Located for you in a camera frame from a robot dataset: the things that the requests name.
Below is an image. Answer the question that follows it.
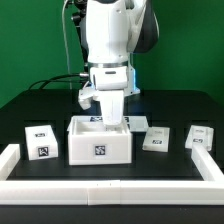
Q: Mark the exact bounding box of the black cable bundle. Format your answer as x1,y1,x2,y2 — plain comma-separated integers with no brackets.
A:
28,73,91,91

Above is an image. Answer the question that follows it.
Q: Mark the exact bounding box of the white right fence rail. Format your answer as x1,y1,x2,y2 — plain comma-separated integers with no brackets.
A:
191,145,224,182

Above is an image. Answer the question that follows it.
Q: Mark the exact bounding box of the white cabinet door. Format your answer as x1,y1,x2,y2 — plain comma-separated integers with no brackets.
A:
142,127,170,152
185,125,214,151

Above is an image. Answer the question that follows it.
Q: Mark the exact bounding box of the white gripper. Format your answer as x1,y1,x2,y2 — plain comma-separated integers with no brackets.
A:
90,66,128,126

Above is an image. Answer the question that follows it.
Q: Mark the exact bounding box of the white fence rail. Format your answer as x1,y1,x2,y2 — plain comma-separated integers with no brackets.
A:
191,145,224,182
0,144,21,181
0,180,224,205

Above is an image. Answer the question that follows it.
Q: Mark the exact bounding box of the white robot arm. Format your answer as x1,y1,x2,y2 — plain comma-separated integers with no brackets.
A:
74,0,159,126

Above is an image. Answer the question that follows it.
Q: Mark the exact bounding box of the white cabinet top block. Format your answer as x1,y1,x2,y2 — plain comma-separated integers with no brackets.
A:
25,125,58,160

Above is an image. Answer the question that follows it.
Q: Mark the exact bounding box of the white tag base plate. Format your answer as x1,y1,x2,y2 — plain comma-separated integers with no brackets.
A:
87,115,150,133

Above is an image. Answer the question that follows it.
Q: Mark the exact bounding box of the white left fence rail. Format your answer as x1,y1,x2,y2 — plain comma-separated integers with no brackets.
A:
0,144,21,181

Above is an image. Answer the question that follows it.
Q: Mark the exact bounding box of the white cabinet body box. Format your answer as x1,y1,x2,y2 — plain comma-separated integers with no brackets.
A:
68,116,132,165

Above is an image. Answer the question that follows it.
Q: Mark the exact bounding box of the white front fence rail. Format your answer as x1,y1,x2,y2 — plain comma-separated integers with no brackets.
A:
0,180,224,205

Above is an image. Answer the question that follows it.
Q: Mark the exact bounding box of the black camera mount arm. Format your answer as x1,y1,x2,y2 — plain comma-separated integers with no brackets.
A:
71,0,88,71

